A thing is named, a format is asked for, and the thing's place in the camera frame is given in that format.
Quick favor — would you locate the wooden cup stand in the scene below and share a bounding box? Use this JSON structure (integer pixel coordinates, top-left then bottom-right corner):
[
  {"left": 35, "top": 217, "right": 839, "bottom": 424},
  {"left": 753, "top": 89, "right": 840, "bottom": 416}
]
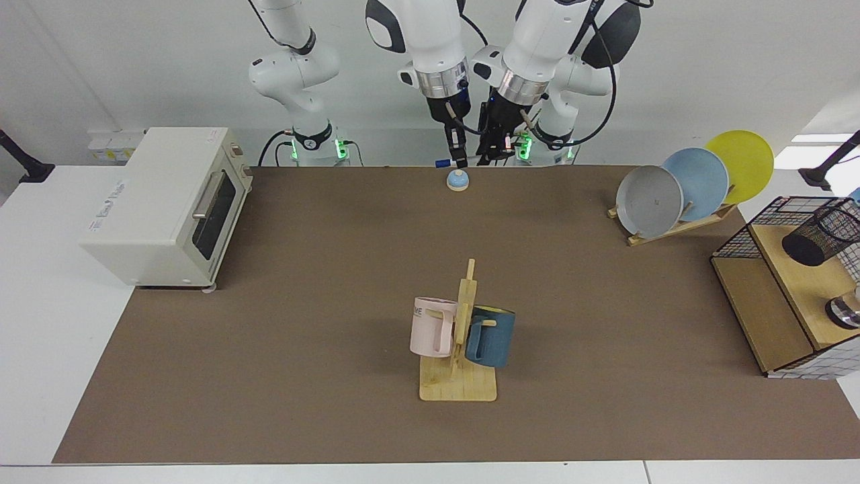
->
[{"left": 419, "top": 259, "right": 499, "bottom": 403}]

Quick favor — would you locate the pale toaster oven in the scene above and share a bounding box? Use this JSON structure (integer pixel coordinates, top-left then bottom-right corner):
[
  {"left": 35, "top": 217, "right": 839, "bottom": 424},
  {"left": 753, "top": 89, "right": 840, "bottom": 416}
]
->
[{"left": 79, "top": 127, "right": 254, "bottom": 291}]

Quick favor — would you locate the pink cup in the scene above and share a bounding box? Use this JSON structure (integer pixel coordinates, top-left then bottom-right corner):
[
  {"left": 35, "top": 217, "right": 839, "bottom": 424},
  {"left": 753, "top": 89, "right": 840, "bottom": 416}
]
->
[{"left": 410, "top": 296, "right": 459, "bottom": 359}]

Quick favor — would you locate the grey plate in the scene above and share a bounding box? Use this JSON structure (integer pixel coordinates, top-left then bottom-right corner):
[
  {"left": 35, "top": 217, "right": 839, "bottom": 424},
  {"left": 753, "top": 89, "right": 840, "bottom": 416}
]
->
[{"left": 616, "top": 165, "right": 685, "bottom": 239}]

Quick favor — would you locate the wooden plate rack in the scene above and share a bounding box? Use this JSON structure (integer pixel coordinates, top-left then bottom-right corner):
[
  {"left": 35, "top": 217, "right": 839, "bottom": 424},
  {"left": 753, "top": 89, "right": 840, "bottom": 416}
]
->
[{"left": 608, "top": 185, "right": 738, "bottom": 247}]

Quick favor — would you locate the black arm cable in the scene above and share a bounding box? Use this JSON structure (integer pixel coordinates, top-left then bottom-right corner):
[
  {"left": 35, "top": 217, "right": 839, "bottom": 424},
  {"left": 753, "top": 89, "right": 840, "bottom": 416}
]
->
[
  {"left": 443, "top": 0, "right": 491, "bottom": 135},
  {"left": 521, "top": 0, "right": 656, "bottom": 145}
]

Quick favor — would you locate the yellow plate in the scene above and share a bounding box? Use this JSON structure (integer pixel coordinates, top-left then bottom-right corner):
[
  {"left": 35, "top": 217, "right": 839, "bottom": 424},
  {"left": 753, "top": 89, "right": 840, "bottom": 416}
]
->
[{"left": 704, "top": 130, "right": 775, "bottom": 206}]

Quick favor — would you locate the black base cable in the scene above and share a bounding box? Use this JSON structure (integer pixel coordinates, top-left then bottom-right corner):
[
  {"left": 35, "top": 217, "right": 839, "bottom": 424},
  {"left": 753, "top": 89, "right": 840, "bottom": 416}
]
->
[{"left": 257, "top": 130, "right": 364, "bottom": 167}]

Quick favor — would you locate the brown table cloth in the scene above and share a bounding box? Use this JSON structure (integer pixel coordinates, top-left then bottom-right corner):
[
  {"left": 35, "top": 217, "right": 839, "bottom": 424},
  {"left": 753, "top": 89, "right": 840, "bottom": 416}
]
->
[{"left": 52, "top": 165, "right": 860, "bottom": 465}]

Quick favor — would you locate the black mesh pen holder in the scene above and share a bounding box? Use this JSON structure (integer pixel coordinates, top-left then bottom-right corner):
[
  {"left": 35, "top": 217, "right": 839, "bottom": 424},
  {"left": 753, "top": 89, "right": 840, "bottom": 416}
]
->
[{"left": 781, "top": 205, "right": 860, "bottom": 268}]

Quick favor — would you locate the wire basket with wooden floor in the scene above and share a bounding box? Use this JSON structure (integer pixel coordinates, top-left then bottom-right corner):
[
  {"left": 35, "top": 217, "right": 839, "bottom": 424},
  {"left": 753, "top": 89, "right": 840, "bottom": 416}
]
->
[{"left": 711, "top": 196, "right": 860, "bottom": 380}]

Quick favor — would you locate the black clamp stand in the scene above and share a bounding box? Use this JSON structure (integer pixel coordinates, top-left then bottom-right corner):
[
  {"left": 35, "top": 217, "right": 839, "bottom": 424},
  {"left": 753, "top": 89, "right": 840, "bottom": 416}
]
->
[
  {"left": 0, "top": 129, "right": 56, "bottom": 184},
  {"left": 798, "top": 130, "right": 860, "bottom": 192}
]

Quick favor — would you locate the dark blue cup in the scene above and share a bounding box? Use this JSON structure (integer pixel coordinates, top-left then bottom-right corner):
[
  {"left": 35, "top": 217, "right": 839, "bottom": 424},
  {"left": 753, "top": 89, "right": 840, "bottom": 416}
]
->
[{"left": 465, "top": 305, "right": 517, "bottom": 369}]

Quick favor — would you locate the light blue plate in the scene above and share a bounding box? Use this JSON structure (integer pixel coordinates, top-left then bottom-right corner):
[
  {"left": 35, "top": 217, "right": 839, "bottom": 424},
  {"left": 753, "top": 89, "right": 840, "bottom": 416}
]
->
[{"left": 662, "top": 148, "right": 730, "bottom": 223}]

